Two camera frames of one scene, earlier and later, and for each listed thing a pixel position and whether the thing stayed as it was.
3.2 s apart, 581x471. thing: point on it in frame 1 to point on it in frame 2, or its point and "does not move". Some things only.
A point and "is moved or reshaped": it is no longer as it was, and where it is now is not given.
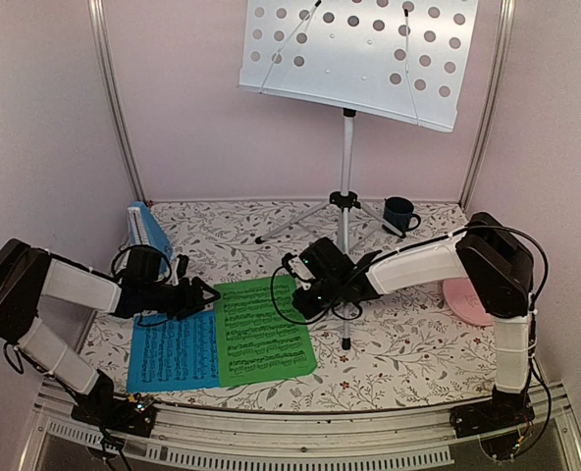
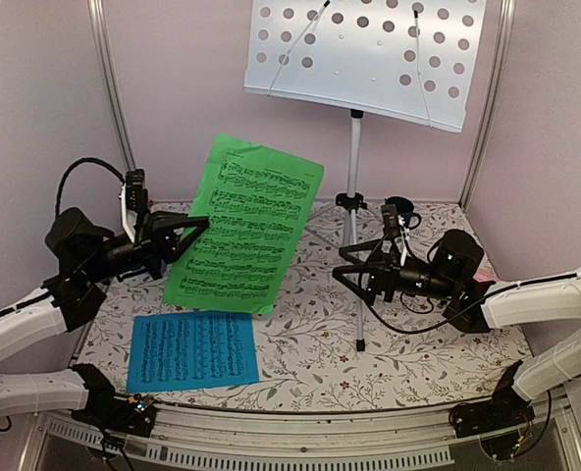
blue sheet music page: (179, 354) does not move
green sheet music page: (261, 336) to (257, 202)
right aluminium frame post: (492, 102) does not move
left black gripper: (195, 302) to (156, 239)
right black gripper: (308, 310) to (385, 268)
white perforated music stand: (400, 59) is moved or reshaped
